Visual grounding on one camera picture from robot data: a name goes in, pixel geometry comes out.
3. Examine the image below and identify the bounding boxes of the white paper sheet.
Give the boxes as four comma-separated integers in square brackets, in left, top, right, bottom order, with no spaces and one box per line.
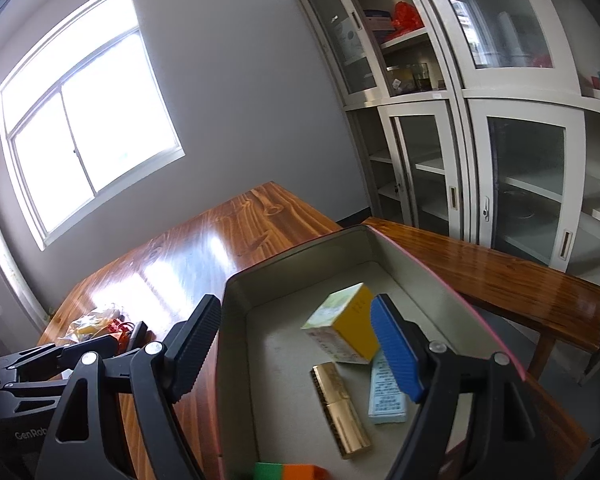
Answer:
[337,15,363,61]

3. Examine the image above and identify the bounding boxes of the pink tin box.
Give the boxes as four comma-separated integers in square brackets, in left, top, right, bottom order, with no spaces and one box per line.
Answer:
[215,225,526,480]

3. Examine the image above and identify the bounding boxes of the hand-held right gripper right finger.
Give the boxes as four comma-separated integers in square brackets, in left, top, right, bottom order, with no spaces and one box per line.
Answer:
[370,294,571,480]

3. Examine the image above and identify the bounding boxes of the red plastic bag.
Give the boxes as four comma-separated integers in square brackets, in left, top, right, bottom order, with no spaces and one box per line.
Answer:
[387,1,425,41]

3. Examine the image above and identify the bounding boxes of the wooden bench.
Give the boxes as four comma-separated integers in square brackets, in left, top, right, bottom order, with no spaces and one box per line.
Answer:
[362,216,600,386]

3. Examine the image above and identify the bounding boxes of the small cardboard box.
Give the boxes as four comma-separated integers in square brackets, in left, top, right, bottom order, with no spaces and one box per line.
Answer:
[362,7,396,33]

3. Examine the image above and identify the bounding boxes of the dark glass jars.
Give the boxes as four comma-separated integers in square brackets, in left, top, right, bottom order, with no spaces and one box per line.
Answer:
[387,62,431,93]

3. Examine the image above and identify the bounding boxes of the green and orange toy brick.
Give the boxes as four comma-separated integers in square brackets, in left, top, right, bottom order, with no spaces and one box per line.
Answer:
[254,462,331,480]

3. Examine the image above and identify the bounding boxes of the clear plastic bag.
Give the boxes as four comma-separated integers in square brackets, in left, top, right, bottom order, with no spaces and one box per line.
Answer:
[62,302,131,346]

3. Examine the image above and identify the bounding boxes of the light blue paper packet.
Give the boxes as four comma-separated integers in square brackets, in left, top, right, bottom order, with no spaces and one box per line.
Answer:
[367,352,410,425]

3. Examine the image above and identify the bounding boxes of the wooden desktop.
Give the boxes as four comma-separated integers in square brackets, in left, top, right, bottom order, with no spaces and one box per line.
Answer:
[37,181,593,480]

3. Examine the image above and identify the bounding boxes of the gold lipstick tube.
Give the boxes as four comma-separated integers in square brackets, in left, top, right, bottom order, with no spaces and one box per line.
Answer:
[310,361,372,459]

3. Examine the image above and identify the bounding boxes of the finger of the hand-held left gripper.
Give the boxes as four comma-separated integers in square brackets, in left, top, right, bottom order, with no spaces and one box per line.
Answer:
[0,334,120,377]
[0,321,150,401]

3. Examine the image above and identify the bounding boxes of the yellow cardboard box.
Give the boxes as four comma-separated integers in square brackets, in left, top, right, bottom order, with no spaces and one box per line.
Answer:
[301,282,381,365]

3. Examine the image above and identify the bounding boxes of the white glass-door cabinet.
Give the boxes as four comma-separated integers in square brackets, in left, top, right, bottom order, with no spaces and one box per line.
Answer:
[410,0,600,386]
[294,0,468,241]

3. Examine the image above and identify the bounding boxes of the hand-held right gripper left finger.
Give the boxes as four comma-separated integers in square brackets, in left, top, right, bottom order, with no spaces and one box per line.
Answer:
[34,294,223,480]

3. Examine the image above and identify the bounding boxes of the white framed window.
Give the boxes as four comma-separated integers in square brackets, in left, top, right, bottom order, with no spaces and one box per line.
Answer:
[0,0,186,252]

